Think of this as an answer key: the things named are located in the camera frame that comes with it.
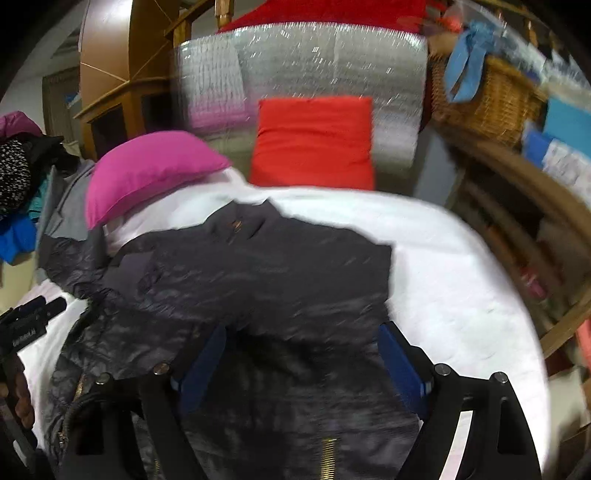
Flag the blue garment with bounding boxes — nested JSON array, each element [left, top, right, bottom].
[[0, 214, 36, 264]]

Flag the red blanket on headboard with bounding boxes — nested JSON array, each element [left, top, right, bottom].
[[219, 0, 427, 33]]

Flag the grey garment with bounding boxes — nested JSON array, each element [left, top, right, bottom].
[[36, 160, 95, 264]]

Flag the person's left hand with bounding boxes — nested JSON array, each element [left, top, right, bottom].
[[1, 355, 35, 429]]

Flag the wooden cabinet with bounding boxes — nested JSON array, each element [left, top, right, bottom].
[[76, 0, 180, 160]]

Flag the light blue cloth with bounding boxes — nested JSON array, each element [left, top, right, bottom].
[[444, 21, 497, 103]]

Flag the magenta pillow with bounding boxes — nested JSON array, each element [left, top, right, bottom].
[[85, 130, 230, 229]]

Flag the white bed cover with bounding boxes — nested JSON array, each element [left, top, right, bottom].
[[18, 166, 553, 480]]

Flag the wooden shelf unit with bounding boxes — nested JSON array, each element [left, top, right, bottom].
[[434, 122, 590, 467]]

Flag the red pillow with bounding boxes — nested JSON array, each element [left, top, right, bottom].
[[249, 96, 376, 191]]

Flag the wicker basket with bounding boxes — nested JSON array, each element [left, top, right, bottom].
[[430, 56, 547, 148]]

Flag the silver foil insulation sheet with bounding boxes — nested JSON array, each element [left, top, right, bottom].
[[175, 22, 428, 183]]

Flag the black white speckled garment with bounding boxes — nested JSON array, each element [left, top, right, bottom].
[[0, 139, 32, 220]]

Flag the black quilted puffer jacket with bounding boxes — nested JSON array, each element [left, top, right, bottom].
[[40, 202, 419, 479]]

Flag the purple garment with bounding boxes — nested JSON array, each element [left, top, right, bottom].
[[0, 111, 43, 140]]

